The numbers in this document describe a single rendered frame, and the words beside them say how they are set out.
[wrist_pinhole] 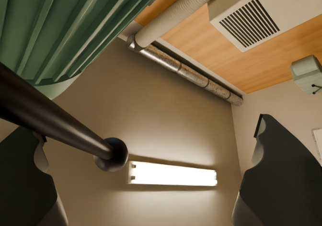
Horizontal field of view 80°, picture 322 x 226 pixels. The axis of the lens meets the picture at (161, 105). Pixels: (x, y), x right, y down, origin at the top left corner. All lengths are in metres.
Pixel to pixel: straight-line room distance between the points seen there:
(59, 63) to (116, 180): 1.56
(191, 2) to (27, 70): 1.51
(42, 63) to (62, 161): 1.38
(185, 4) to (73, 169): 1.46
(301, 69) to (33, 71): 2.09
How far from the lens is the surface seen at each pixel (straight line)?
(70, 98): 1.65
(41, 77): 0.20
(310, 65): 2.15
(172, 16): 1.71
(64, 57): 0.18
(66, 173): 1.55
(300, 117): 3.11
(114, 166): 0.20
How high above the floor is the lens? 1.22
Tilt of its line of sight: 43 degrees up
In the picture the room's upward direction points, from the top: 113 degrees counter-clockwise
